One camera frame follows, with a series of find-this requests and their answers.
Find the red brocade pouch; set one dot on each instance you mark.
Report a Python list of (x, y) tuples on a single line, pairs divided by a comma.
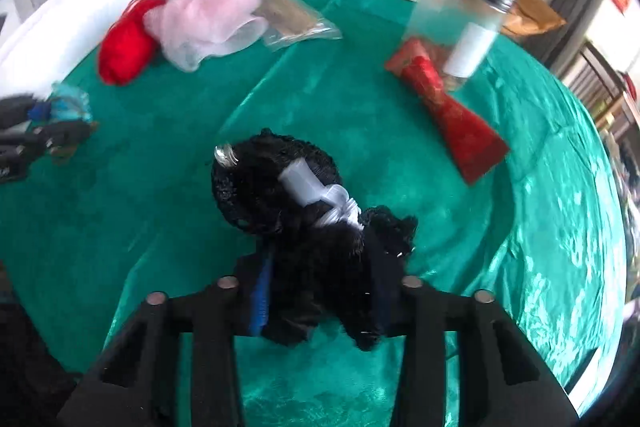
[(473, 145)]

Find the teal embroidered pouch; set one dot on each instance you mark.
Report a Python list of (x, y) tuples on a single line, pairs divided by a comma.
[(64, 119)]

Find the black mesh bath pouf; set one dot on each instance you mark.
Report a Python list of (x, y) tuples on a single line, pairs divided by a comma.
[(319, 255)]

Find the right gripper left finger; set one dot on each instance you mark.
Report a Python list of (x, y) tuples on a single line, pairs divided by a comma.
[(135, 380)]

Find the red yarn ball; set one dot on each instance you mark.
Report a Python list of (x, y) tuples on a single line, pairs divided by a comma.
[(127, 48)]

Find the pink mesh bath pouf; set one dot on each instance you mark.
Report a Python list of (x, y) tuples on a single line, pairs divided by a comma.
[(189, 31)]

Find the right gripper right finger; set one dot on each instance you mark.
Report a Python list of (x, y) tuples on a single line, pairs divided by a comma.
[(465, 355)]

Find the clear jar with black lid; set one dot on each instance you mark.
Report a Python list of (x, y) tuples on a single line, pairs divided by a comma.
[(457, 34)]

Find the dark wooden chair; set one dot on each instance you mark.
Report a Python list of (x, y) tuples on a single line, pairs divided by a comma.
[(611, 98)]

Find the clear bag of brown sticks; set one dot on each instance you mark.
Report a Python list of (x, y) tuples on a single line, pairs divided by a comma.
[(292, 21)]

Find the green satin tablecloth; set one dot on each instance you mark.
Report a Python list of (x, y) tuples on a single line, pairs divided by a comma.
[(86, 238)]

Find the orange lounge chair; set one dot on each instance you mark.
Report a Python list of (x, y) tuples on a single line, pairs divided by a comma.
[(530, 18)]

